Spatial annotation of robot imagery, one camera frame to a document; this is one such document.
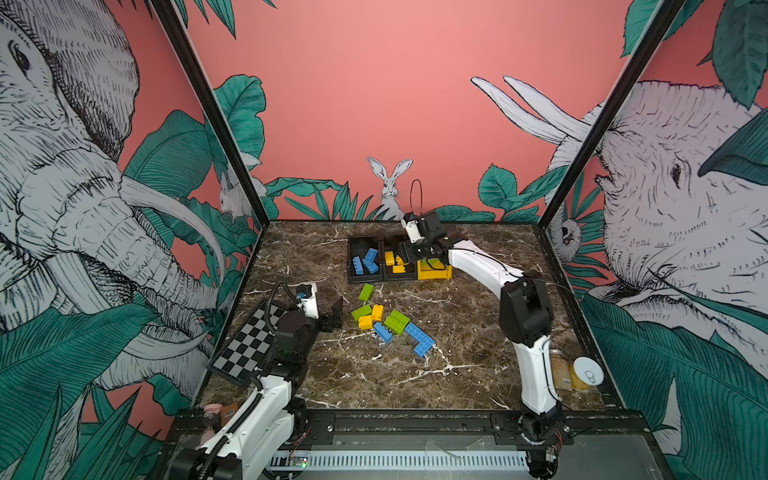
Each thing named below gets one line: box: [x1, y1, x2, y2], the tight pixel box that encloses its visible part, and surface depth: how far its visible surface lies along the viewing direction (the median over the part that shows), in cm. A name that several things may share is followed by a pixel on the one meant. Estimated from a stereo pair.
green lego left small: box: [351, 305, 372, 321], surface depth 95 cm
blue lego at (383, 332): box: [374, 322, 393, 344], surface depth 91 cm
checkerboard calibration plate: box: [206, 300, 288, 386], surface depth 85 cm
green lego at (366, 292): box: [358, 283, 375, 301], surface depth 103 cm
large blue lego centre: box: [405, 322, 435, 357], surface depth 90 cm
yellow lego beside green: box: [372, 304, 384, 322], surface depth 95 cm
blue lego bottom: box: [363, 247, 378, 264], surface depth 106 cm
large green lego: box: [384, 310, 411, 334], surface depth 94 cm
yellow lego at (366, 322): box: [359, 315, 373, 330], surface depth 92 cm
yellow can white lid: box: [569, 356, 605, 390], surface depth 80 cm
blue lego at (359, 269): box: [353, 256, 364, 275], surface depth 106 cm
